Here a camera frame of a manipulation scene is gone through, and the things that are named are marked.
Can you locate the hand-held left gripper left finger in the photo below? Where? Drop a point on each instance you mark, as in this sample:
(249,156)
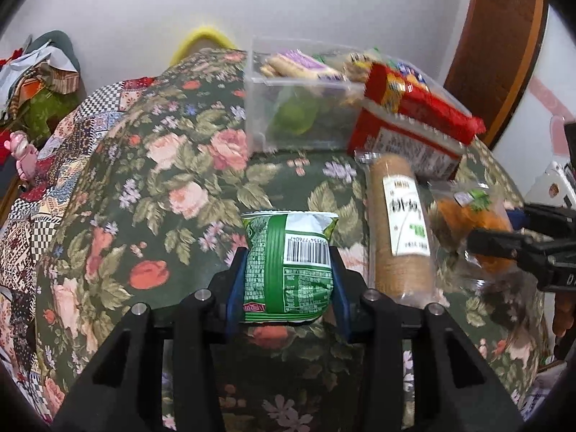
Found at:
(236,288)

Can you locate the golden cake packet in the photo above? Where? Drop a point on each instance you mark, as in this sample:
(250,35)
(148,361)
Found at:
(362,69)

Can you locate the yellow foam tube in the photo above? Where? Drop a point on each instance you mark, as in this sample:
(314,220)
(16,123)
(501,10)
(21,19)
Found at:
(202,35)

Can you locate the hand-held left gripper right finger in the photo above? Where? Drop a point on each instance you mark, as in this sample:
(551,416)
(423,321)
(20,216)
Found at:
(339,297)

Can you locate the lime green snack packet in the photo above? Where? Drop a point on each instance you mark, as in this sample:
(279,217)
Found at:
(292,117)

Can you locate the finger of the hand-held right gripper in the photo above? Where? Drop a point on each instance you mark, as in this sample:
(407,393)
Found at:
(495,243)
(515,219)

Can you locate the white box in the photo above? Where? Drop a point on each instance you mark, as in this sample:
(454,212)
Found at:
(551,184)

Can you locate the blue chip bag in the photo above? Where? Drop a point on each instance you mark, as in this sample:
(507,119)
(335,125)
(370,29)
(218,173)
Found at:
(409,72)

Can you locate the wooden door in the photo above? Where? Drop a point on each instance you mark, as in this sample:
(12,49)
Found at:
(495,31)

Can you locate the clear plastic storage box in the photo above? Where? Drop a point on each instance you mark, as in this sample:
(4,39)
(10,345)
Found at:
(261,112)

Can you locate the grey chair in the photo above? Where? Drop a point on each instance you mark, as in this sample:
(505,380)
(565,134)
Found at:
(63,47)

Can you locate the floral blanket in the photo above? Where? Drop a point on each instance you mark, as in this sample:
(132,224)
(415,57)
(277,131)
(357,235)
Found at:
(180,189)

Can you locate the red snack bag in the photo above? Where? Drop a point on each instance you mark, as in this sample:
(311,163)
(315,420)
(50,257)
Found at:
(418,108)

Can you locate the green foil snack packet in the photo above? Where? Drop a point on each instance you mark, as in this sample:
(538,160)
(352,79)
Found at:
(288,279)

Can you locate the pile of clothes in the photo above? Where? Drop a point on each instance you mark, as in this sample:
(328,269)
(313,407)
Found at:
(31,67)

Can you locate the patchwork quilt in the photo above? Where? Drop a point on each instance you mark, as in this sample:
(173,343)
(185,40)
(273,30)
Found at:
(31,234)

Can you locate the person's right hand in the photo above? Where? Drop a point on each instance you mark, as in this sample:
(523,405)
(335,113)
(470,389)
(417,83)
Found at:
(560,319)

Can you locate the clear bag of orange bread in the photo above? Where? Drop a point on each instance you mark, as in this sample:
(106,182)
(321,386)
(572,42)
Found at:
(468,216)

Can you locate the pink plush toy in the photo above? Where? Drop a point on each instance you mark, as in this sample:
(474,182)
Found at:
(20,153)

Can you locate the green printed cloth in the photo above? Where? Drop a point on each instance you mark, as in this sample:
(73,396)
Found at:
(45,112)

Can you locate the brown noodle packet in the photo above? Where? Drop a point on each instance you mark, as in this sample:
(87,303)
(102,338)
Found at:
(391,243)

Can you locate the purple biscuit packet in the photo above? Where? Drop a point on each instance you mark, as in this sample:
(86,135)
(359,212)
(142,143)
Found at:
(301,63)

